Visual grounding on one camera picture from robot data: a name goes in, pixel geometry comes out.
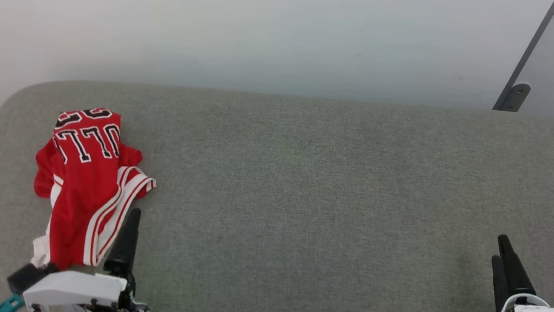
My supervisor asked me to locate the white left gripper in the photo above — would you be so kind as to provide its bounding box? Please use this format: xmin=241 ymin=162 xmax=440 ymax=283
xmin=21 ymin=198 xmax=161 ymax=312

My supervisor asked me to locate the red basketball jersey white trim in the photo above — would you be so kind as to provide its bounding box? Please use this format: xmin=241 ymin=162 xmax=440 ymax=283
xmin=25 ymin=103 xmax=163 ymax=278

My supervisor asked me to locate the grey-green fabric sofa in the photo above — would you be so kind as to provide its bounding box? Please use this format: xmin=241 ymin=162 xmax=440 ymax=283
xmin=0 ymin=69 xmax=554 ymax=312

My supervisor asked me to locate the teal cable connector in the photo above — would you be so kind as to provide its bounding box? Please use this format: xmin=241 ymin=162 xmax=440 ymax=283
xmin=0 ymin=292 xmax=25 ymax=312

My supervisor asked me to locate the grey metal panel frame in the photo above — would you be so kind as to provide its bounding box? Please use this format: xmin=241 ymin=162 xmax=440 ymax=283
xmin=492 ymin=0 xmax=554 ymax=116

